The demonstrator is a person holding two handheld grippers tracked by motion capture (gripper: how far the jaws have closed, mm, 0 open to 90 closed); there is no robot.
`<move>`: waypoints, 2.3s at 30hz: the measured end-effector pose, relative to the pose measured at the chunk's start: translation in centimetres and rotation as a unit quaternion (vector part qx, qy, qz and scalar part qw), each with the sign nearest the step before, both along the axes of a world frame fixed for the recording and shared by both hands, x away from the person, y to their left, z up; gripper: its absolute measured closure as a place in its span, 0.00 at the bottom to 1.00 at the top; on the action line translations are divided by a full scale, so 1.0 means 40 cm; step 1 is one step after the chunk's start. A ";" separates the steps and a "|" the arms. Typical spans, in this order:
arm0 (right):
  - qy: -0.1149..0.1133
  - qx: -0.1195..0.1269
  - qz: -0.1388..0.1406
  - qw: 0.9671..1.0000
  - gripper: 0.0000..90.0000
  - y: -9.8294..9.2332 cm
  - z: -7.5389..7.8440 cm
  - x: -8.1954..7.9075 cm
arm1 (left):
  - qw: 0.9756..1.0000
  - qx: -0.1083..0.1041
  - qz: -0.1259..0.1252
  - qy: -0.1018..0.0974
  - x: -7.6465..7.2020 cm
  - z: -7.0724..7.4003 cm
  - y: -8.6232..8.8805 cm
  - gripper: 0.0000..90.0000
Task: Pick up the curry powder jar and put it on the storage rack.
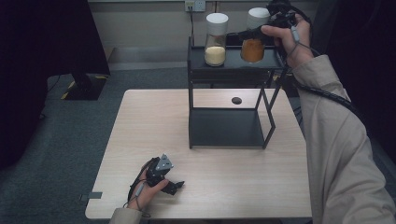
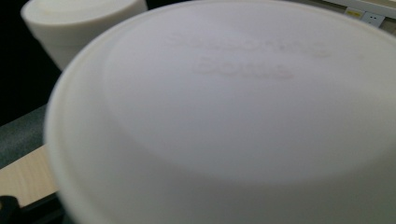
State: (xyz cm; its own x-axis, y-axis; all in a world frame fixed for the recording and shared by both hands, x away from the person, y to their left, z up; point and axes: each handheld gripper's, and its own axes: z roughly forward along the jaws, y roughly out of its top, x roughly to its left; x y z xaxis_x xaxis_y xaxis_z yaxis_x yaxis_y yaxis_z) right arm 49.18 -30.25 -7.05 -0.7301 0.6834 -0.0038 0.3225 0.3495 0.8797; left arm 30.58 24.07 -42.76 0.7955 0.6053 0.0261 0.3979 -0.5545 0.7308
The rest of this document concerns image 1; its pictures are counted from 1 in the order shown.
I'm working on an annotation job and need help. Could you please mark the grey table bracket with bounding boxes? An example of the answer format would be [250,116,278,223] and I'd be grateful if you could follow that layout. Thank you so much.
[78,191,104,202]

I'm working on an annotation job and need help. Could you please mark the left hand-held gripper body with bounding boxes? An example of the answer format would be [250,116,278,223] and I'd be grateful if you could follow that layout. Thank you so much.
[146,153,176,194]

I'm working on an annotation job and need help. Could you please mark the jar with pale yellow powder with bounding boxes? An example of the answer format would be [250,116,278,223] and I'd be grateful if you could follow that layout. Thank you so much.
[204,12,230,67]

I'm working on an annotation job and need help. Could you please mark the dark curtain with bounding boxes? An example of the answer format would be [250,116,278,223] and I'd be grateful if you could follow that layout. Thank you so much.
[0,0,111,172]
[311,0,396,164]

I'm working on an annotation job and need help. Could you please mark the jar with orange powder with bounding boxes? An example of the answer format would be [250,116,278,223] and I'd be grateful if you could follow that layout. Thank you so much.
[239,7,272,64]

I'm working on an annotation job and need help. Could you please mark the hand-held gripper cable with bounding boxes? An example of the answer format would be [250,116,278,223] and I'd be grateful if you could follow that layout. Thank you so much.
[283,24,373,133]
[123,157,162,218]

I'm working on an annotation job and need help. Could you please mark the black stand base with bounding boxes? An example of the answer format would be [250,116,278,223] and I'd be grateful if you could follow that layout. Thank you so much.
[60,73,109,102]

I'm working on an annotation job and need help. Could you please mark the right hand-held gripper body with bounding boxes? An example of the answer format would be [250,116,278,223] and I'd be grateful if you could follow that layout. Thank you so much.
[266,0,311,30]

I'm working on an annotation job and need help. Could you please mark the person's right hand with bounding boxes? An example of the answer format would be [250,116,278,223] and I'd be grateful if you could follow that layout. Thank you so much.
[261,13,315,69]

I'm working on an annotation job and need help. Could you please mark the right hand-held gripper cable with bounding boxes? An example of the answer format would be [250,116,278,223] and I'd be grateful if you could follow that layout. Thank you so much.
[283,24,373,133]

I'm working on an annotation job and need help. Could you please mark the white wall socket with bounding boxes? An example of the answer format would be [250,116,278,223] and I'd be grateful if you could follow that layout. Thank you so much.
[184,0,207,13]

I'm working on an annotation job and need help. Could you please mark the person's left hand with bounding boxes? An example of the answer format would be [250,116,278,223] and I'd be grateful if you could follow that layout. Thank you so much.
[127,161,171,211]

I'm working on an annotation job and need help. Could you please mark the black power cable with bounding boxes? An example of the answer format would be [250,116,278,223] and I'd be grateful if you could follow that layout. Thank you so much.
[188,5,196,48]

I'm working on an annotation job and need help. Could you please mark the left hand-held gripper cable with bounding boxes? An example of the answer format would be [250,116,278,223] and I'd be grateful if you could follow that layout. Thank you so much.
[123,157,162,218]

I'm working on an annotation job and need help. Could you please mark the black floor cables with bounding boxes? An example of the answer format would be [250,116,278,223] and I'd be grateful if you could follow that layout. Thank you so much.
[292,104,305,127]

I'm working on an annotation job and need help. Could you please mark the black chair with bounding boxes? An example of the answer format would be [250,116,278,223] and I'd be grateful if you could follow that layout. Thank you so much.
[214,32,288,49]

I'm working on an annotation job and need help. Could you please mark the black metal shelf rack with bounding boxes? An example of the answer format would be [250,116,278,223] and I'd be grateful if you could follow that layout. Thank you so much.
[187,35,293,150]

